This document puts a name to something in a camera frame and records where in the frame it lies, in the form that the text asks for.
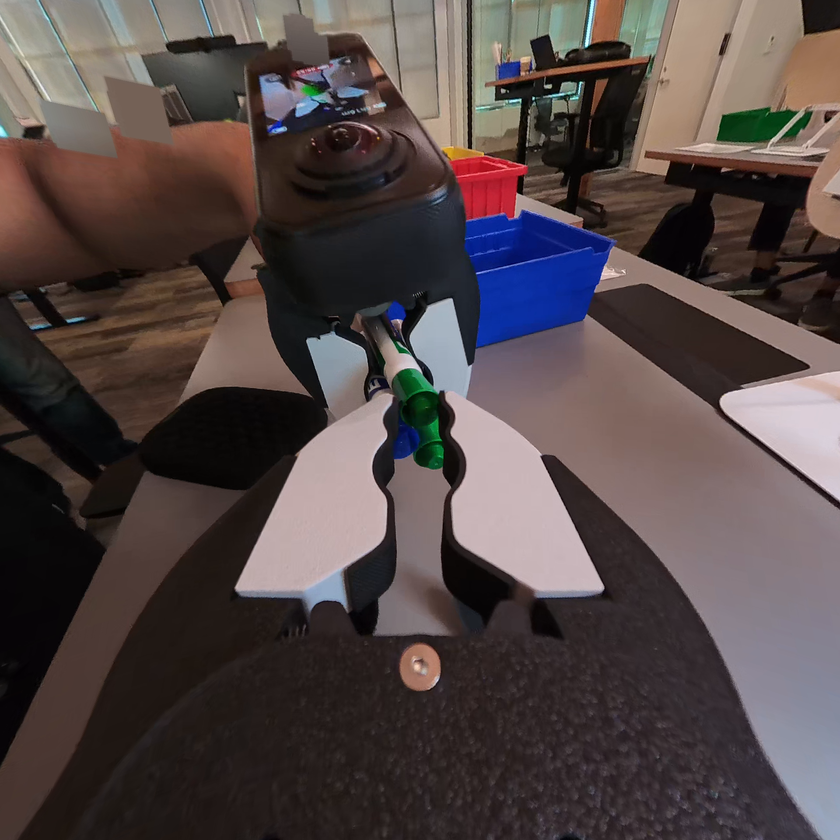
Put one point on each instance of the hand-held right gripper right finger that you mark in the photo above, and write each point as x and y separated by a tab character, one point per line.
518	518

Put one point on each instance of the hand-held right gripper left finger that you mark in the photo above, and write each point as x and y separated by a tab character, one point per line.
315	525

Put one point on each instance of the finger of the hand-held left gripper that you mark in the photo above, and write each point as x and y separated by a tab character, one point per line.
443	348
341	374

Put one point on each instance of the green dry erase marker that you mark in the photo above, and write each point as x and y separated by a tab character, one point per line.
420	400

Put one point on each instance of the blue dry erase marker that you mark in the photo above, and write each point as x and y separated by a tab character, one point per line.
405	446

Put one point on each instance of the person's left forearm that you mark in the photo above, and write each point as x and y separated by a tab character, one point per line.
131	210

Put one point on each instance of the blue plastic bin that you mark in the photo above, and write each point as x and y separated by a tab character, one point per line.
538	282

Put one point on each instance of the black wrist rest pad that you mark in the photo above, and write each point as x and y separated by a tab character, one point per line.
229	433

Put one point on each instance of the yellow plastic bin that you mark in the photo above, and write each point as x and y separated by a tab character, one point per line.
463	152

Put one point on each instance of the red plastic bin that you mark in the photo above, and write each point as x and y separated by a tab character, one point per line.
489	184

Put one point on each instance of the black display screen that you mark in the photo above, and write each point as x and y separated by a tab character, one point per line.
197	85

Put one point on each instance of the black backpack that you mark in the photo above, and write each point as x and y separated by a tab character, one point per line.
679	239

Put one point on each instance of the black office chair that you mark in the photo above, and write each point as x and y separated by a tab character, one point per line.
597	131

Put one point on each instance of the black laptop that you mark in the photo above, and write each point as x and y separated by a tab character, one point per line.
543	52

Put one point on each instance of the wooden standing desk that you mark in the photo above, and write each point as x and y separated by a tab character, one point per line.
564	69

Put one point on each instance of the white document stand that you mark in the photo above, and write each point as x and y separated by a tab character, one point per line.
787	420

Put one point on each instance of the person's leg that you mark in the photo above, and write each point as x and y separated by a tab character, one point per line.
52	394

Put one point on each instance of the black bag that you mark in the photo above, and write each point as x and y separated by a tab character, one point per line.
597	52

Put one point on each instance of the wooden office desk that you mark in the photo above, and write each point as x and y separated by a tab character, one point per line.
735	161

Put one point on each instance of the green plastic bin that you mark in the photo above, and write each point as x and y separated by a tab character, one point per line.
754	124

